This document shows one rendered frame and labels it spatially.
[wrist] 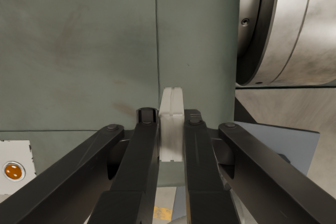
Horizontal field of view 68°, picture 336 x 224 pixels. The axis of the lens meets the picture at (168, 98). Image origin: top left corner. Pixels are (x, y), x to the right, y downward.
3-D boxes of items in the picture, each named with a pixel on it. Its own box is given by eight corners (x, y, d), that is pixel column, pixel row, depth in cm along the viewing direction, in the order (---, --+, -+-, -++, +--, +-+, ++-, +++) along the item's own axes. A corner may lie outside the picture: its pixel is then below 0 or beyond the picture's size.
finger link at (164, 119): (172, 162, 15) (159, 162, 15) (173, 120, 22) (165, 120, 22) (171, 115, 14) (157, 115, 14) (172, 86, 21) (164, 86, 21)
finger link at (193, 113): (184, 139, 13) (244, 139, 12) (182, 108, 17) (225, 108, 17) (184, 166, 13) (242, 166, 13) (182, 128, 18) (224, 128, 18)
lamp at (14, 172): (10, 176, 32) (6, 180, 31) (7, 161, 31) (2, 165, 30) (26, 176, 32) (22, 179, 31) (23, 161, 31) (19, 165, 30)
